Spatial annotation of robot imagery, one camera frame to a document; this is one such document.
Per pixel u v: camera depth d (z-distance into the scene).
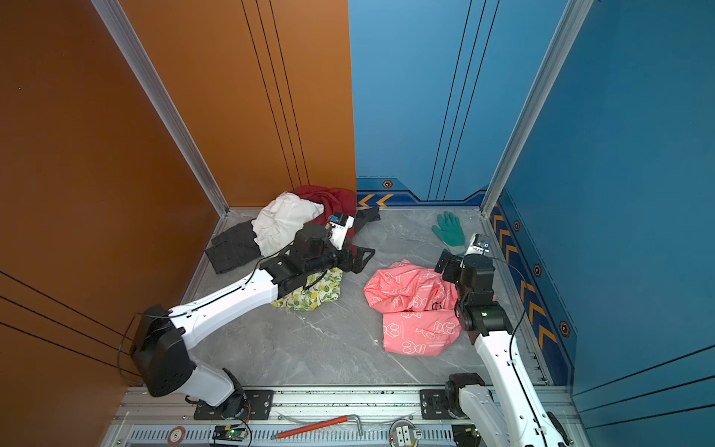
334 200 1.10
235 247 1.03
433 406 0.72
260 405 0.74
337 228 0.68
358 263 0.69
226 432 0.71
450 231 1.12
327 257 0.66
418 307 0.81
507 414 0.41
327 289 0.91
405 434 0.63
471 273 0.56
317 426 0.71
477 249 0.64
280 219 1.02
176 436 0.70
